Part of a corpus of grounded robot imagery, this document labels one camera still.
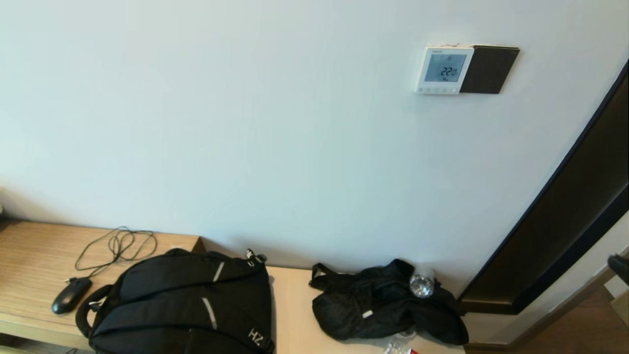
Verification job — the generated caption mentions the white wall thermostat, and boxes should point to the white wall thermostat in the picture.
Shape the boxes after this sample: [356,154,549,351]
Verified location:
[415,47,475,95]

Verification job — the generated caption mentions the crumpled black fabric bag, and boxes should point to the crumpled black fabric bag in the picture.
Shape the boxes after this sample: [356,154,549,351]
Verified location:
[309,259,470,346]

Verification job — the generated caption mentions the clear plastic water bottle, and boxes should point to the clear plastic water bottle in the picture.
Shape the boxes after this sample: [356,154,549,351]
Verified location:
[409,268,436,299]

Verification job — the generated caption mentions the black backpack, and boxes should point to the black backpack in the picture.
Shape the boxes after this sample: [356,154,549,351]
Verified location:
[75,248,276,354]

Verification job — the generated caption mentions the crumpled clear plastic wrapper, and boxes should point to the crumpled clear plastic wrapper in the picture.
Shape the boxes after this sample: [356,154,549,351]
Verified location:
[382,334,420,354]

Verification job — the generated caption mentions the black computer mouse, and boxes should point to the black computer mouse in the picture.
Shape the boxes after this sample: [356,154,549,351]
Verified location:
[51,277,93,315]

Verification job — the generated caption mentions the wooden desk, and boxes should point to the wooden desk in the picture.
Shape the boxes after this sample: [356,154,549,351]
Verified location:
[0,219,205,351]

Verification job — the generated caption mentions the dark brown wall switch plate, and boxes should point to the dark brown wall switch plate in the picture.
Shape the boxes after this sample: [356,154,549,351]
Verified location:
[459,45,520,94]

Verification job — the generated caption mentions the thin black mouse cable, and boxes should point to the thin black mouse cable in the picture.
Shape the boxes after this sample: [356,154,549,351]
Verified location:
[74,226,158,284]

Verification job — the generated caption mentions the dark brown door frame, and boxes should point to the dark brown door frame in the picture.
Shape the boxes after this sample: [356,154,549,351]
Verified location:
[457,59,629,316]

